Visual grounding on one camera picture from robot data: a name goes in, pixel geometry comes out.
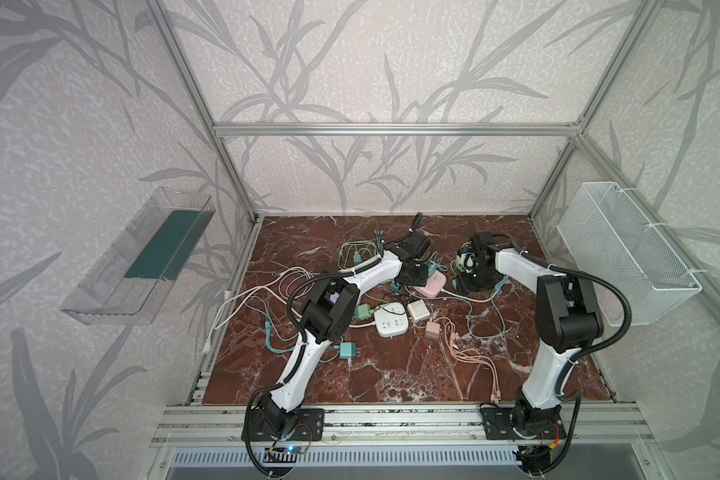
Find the teal plug adapter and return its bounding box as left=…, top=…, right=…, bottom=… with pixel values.
left=338, top=342, right=357, bottom=360

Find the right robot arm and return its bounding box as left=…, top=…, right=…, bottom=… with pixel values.
left=456, top=232, right=632, bottom=440

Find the pink power strip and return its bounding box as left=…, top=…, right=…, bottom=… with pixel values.
left=413, top=270, right=447, bottom=298

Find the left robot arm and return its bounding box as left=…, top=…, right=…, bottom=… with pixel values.
left=242, top=215, right=431, bottom=442

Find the white wire mesh basket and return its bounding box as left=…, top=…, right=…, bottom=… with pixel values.
left=557, top=182, right=702, bottom=326

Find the green charging cable bundle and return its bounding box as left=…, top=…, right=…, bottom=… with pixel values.
left=337, top=227, right=397, bottom=271

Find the white power strip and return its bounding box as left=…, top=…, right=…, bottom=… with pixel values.
left=374, top=302, right=410, bottom=338

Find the white power cord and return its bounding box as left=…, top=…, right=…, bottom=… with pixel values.
left=202, top=266, right=378, bottom=355

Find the teal charging cable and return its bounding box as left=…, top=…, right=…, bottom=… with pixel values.
left=263, top=275, right=511, bottom=364

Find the pink charging cable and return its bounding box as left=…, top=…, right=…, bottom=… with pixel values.
left=440, top=317, right=502, bottom=403

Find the pink plug adapter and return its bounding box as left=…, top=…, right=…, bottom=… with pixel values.
left=425, top=321, right=441, bottom=339

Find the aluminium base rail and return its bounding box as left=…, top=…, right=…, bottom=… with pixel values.
left=150, top=402, right=655, bottom=447

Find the clear plastic wall bin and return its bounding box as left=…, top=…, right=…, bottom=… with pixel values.
left=60, top=187, right=216, bottom=326

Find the white charger adapter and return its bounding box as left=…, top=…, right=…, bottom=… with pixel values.
left=406, top=300, right=431, bottom=323

